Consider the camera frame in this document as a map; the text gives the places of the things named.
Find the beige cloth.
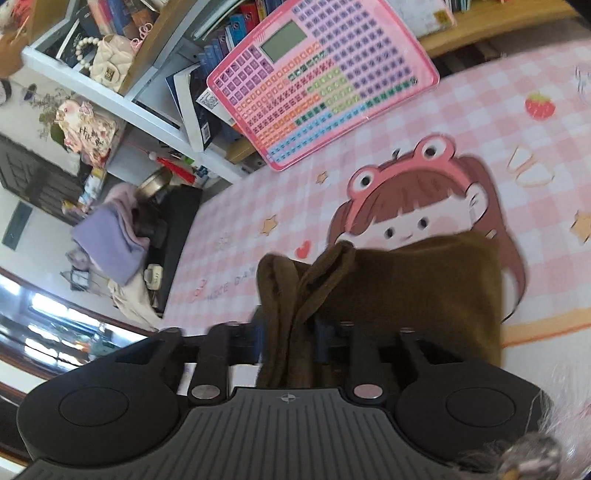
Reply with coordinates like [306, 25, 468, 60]
[107, 273, 162, 331]

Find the red hanging tassel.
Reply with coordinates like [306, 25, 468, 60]
[148, 152, 195, 185]

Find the pink keyboard learning toy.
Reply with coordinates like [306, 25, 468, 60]
[206, 0, 440, 172]

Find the black tray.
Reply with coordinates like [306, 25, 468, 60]
[147, 185, 202, 314]

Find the white bookshelf frame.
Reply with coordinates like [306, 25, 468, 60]
[23, 1, 246, 183]

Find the purple folded garment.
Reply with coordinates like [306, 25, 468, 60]
[72, 201, 150, 286]

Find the pink checkered table mat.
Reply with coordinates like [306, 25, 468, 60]
[163, 40, 590, 383]

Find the brass bowl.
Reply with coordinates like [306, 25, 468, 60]
[134, 167, 172, 202]

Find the white leaning book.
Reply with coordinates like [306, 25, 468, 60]
[172, 64, 211, 152]

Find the brown garment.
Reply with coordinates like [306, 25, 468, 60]
[256, 231, 504, 388]

